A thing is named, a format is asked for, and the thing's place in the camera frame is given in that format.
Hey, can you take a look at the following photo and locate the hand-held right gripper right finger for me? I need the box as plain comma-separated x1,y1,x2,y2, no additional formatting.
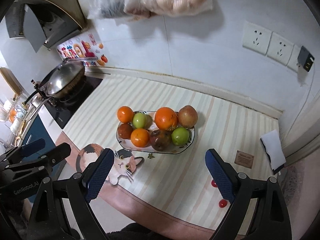
205,149,293,240

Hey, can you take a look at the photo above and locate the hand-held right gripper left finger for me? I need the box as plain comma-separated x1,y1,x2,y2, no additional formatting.
27,148,115,240

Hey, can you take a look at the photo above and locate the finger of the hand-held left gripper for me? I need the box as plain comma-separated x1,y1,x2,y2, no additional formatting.
7,142,72,174
0,138,46,165

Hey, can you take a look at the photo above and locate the oval floral ceramic plate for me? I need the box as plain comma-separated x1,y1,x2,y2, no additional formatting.
116,111,196,155

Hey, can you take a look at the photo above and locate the small orange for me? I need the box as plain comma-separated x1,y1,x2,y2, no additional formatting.
130,128,150,148
117,106,135,124

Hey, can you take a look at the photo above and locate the green apple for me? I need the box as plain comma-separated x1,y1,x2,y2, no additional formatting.
132,112,147,129
171,127,190,146

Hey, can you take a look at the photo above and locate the light red yellow apple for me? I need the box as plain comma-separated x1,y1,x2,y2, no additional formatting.
178,105,198,128

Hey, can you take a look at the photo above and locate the dark red spotted apple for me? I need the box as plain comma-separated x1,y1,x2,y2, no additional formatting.
150,129,172,151

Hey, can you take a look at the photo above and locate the large orange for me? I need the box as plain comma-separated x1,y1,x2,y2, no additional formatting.
154,107,179,130

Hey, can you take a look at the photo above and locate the blue kitchen cabinet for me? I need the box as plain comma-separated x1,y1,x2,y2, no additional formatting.
21,116,68,203

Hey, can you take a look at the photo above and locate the black induction cooktop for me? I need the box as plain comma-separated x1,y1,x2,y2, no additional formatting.
44,76,104,129

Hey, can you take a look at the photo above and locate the striped cat print tablecloth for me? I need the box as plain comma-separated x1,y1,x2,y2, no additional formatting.
55,74,283,236

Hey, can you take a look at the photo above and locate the dark sauce bottle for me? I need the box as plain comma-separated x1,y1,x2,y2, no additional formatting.
30,79,42,93

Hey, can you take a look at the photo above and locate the white cloth on phone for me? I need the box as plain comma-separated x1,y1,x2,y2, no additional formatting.
260,129,287,175

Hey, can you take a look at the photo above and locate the wooden cutting board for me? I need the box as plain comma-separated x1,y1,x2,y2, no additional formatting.
0,67,25,98

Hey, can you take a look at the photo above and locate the steel wok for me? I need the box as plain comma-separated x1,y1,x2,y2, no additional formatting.
22,61,86,105

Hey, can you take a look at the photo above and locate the steel wok lid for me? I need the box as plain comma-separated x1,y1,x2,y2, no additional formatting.
41,62,84,97

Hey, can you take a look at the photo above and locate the person's dark fleece clothing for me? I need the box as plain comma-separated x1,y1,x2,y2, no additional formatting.
106,221,225,240

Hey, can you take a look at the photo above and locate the pink patterned cloth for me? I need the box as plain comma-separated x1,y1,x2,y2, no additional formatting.
277,155,320,207

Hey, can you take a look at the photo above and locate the black range hood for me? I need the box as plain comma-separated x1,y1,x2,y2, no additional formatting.
5,0,87,53

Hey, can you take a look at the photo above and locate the black charger plug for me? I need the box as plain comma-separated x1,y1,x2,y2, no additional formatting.
297,45,315,71

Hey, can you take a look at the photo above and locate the plastic bag with dark contents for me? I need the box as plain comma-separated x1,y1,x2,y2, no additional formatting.
86,0,140,21

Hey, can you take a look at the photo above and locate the colourful wall sticker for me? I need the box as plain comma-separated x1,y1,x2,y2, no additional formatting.
57,34,109,67

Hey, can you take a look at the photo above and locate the white wall socket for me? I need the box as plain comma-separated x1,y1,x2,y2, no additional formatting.
286,44,304,72
266,32,295,61
242,21,273,56

